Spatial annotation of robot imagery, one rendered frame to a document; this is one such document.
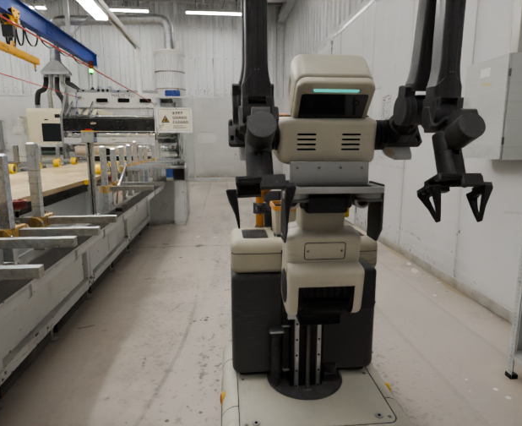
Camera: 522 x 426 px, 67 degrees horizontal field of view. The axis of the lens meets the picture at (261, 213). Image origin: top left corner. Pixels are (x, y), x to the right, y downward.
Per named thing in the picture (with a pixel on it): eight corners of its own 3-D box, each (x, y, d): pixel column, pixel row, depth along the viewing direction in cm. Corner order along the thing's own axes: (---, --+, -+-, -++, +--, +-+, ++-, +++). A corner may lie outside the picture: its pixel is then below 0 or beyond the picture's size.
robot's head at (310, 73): (285, 95, 119) (290, 49, 107) (353, 96, 121) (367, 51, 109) (290, 128, 110) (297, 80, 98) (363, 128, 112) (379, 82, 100)
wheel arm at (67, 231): (100, 235, 154) (100, 225, 153) (98, 237, 151) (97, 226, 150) (-19, 238, 150) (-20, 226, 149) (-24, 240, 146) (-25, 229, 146)
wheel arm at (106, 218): (117, 223, 179) (116, 213, 178) (115, 224, 175) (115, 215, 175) (15, 225, 174) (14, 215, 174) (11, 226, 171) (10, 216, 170)
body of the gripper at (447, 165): (484, 181, 85) (478, 149, 87) (439, 181, 84) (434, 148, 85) (465, 190, 91) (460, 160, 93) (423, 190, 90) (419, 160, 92)
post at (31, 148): (48, 253, 174) (37, 141, 166) (45, 254, 171) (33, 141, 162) (40, 253, 174) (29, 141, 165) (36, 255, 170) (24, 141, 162)
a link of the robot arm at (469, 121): (455, 111, 94) (420, 111, 93) (486, 84, 83) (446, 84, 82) (464, 158, 91) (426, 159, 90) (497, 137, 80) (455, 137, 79)
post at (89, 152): (100, 215, 247) (94, 142, 239) (97, 217, 242) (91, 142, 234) (92, 215, 246) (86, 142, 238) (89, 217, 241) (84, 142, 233)
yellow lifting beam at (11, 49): (40, 69, 746) (38, 51, 740) (-12, 49, 579) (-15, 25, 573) (35, 69, 745) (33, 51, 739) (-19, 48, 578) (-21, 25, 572)
